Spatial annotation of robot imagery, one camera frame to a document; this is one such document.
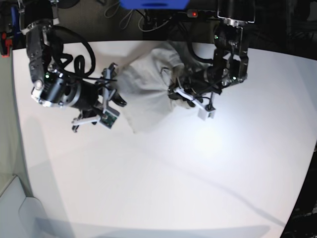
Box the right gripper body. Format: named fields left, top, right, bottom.
left=71, top=63, right=120, bottom=133

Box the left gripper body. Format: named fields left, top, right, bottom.
left=167, top=74, right=222, bottom=120

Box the beige t-shirt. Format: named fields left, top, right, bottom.
left=116, top=42, right=208, bottom=133

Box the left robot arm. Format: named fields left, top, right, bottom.
left=168, top=0, right=255, bottom=120

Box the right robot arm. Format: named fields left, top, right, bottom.
left=18, top=0, right=127, bottom=132

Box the blue box top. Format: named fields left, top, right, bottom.
left=119, top=0, right=189, bottom=9

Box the red black clamp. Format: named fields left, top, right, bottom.
left=0, top=31, right=13, bottom=58

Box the black power strip red switch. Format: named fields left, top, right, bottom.
left=186, top=9, right=216, bottom=19

